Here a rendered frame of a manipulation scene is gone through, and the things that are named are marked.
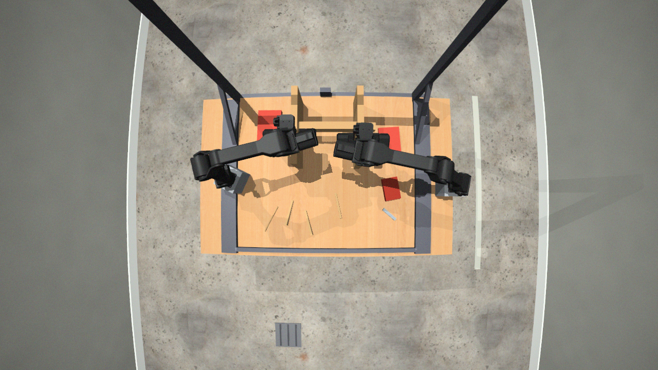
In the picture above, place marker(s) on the wooden end board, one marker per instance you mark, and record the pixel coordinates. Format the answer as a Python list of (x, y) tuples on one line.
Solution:
[(358, 109), (297, 111)]

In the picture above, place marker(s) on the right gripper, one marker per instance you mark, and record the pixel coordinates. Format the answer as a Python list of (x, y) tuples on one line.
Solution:
[(266, 131)]

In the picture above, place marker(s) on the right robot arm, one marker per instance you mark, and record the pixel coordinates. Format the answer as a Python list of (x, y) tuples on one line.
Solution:
[(211, 164)]

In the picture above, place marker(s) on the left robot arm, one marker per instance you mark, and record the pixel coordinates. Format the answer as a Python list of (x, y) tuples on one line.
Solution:
[(374, 153)]

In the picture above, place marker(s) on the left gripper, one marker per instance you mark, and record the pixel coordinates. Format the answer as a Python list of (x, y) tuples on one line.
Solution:
[(382, 137)]

